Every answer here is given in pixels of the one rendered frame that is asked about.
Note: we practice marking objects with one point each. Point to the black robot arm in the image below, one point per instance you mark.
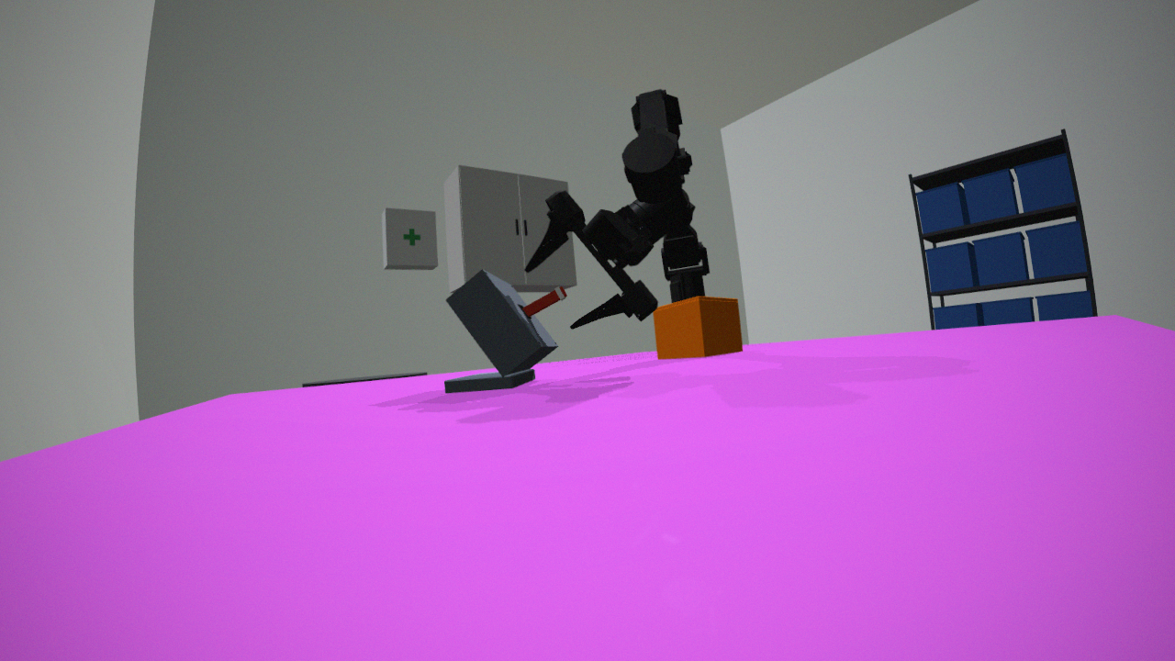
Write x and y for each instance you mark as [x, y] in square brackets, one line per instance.
[655, 166]

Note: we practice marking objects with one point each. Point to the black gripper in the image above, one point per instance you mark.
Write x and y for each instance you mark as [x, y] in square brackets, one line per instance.
[567, 216]

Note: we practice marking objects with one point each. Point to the red square peg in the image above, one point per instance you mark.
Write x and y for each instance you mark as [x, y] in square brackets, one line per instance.
[544, 302]

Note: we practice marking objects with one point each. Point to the grey sloped panel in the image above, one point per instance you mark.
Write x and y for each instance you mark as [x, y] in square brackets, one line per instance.
[491, 310]

